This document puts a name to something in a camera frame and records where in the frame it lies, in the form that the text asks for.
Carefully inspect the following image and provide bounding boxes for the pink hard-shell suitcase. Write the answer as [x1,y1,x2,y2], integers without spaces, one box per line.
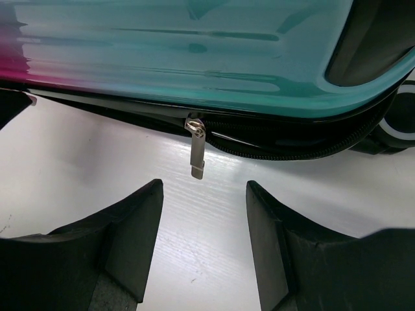
[1,1,414,179]

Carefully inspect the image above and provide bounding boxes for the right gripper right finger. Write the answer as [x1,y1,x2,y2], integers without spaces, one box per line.
[246,181,414,310]

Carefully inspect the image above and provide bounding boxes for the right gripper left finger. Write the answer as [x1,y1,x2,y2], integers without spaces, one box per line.
[1,179,163,310]

